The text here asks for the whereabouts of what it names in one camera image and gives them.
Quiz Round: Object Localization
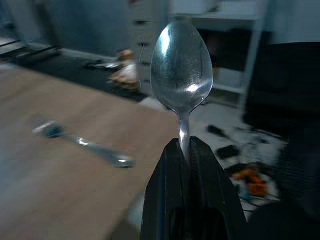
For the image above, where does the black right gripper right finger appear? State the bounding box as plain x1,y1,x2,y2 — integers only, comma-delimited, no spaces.
188,136,248,240

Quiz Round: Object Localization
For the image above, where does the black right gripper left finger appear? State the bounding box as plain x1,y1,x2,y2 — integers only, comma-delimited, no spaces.
139,138,192,240

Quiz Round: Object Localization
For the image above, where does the silver metal spoon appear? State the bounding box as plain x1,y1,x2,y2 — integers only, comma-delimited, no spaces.
150,16,214,163

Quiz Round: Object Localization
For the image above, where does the orange toy on floor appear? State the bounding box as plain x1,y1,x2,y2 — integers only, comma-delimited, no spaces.
231,164,270,197

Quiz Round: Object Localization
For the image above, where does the silver metal fork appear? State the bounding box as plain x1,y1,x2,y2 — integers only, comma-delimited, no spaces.
32,120,136,168

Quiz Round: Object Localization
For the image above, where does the doll on floor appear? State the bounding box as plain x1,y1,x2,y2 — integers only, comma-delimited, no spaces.
107,49,138,88

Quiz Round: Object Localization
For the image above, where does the white shelf unit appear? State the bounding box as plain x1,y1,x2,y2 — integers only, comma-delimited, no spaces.
169,0,270,108

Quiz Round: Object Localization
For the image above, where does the white drawer cabinet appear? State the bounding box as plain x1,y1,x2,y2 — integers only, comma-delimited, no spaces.
129,0,173,98

